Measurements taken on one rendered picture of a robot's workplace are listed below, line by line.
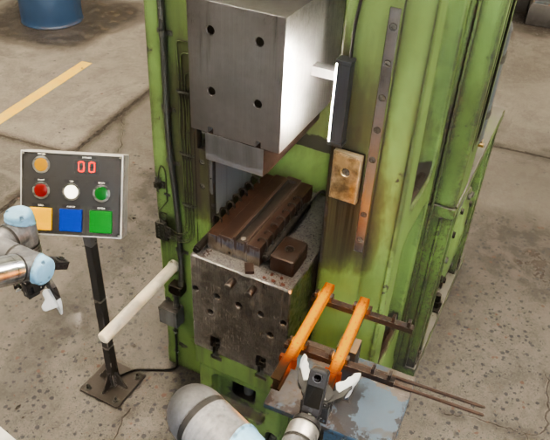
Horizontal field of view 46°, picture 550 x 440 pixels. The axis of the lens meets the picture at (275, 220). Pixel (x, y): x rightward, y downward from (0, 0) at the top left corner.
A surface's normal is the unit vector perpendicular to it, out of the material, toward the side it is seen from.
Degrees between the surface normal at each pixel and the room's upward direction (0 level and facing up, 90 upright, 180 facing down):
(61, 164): 60
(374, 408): 0
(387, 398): 0
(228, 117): 90
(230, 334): 90
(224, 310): 90
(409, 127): 90
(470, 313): 0
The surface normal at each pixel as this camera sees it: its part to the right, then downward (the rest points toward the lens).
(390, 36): -0.45, 0.53
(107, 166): 0.00, 0.13
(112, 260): 0.04, -0.79
